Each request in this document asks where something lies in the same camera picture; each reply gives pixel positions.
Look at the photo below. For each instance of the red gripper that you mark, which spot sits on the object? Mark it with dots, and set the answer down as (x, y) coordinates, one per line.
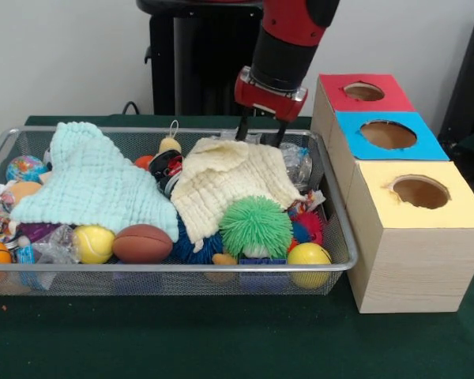
(268, 100)

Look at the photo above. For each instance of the cream waffle cloth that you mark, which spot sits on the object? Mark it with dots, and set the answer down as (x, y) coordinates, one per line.
(229, 181)

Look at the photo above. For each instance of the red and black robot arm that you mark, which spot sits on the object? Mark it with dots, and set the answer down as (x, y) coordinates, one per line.
(292, 23)

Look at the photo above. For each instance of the wooden box with three holes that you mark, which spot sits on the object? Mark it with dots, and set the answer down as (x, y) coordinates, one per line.
(411, 268)

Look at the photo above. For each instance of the green spiky rubber ball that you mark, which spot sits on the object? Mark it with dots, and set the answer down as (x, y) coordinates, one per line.
(254, 227)

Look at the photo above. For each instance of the black and red can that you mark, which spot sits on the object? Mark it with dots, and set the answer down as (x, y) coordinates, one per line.
(166, 167)

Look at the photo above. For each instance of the yellow smiley foam ball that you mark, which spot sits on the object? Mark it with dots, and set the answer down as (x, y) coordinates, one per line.
(308, 256)

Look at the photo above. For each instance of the brown toy football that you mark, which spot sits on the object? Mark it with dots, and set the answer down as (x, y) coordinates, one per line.
(142, 244)

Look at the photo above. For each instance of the mint green waffle cloth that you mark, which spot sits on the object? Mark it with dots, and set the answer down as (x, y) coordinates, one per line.
(87, 177)

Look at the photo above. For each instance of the yellow tennis ball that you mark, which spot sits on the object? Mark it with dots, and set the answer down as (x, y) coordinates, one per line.
(94, 245)

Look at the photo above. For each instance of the dark green table cloth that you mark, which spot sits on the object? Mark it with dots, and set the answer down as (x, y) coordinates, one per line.
(221, 339)

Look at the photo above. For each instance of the globe print foam ball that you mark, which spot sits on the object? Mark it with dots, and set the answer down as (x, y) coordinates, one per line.
(25, 167)

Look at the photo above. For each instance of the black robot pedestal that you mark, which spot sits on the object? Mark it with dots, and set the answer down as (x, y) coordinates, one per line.
(205, 59)

